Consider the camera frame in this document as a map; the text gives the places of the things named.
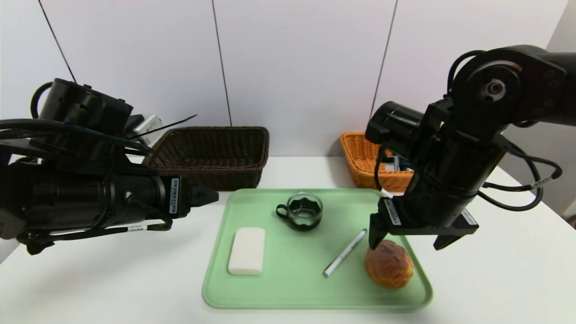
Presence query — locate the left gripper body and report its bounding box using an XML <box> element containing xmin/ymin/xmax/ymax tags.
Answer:
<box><xmin>122</xmin><ymin>175</ymin><xmax>191</xmax><ymax>225</ymax></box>

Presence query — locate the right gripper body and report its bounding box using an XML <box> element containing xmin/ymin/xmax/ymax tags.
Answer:
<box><xmin>377</xmin><ymin>186</ymin><xmax>480</xmax><ymax>235</ymax></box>

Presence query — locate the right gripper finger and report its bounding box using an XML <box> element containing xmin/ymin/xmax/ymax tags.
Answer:
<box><xmin>433</xmin><ymin>234</ymin><xmax>461</xmax><ymax>251</ymax></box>
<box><xmin>369</xmin><ymin>212</ymin><xmax>388</xmax><ymax>250</ymax></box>

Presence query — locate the brown bread bun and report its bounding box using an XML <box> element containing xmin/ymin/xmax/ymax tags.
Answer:
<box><xmin>364</xmin><ymin>240</ymin><xmax>414</xmax><ymax>289</ymax></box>

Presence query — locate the white soap bar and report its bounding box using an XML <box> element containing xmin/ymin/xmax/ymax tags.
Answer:
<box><xmin>228</xmin><ymin>226</ymin><xmax>266</xmax><ymax>275</ymax></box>

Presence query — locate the glass cup with black handle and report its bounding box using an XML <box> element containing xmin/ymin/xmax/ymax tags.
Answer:
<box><xmin>276</xmin><ymin>192</ymin><xmax>323</xmax><ymax>232</ymax></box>

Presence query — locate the dark brown wicker basket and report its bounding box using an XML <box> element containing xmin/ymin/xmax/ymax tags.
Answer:
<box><xmin>143</xmin><ymin>126</ymin><xmax>270</xmax><ymax>192</ymax></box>

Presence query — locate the orange wicker basket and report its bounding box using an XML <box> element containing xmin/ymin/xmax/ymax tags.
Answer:
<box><xmin>340</xmin><ymin>131</ymin><xmax>415</xmax><ymax>193</ymax></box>

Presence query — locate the white pen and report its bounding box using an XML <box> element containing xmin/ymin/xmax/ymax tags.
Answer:
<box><xmin>322</xmin><ymin>228</ymin><xmax>367</xmax><ymax>277</ymax></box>

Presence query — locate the thin black zip tie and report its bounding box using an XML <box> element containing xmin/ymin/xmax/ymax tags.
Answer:
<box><xmin>128</xmin><ymin>114</ymin><xmax>198</xmax><ymax>140</ymax></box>

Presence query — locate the green plastic tray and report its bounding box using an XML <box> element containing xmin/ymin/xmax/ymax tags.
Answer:
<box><xmin>202</xmin><ymin>188</ymin><xmax>433</xmax><ymax>310</ymax></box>

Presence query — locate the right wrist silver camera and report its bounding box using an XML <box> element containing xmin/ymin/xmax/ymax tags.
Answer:
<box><xmin>385</xmin><ymin>155</ymin><xmax>414</xmax><ymax>172</ymax></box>

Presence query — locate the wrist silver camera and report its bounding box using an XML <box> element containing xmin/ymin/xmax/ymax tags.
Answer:
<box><xmin>385</xmin><ymin>155</ymin><xmax>414</xmax><ymax>172</ymax></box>
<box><xmin>135</xmin><ymin>114</ymin><xmax>163</xmax><ymax>141</ymax></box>

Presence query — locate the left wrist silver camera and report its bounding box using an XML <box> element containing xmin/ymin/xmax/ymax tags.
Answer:
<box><xmin>135</xmin><ymin>114</ymin><xmax>163</xmax><ymax>141</ymax></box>

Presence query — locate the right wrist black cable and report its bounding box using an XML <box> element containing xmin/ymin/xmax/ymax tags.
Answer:
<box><xmin>477</xmin><ymin>139</ymin><xmax>563</xmax><ymax>212</ymax></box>

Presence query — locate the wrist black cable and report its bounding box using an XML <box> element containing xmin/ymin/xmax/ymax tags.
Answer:
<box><xmin>0</xmin><ymin>118</ymin><xmax>156</xmax><ymax>153</ymax></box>
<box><xmin>477</xmin><ymin>139</ymin><xmax>563</xmax><ymax>212</ymax></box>

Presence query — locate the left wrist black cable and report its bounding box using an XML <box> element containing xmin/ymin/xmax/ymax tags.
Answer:
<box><xmin>0</xmin><ymin>118</ymin><xmax>156</xmax><ymax>153</ymax></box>

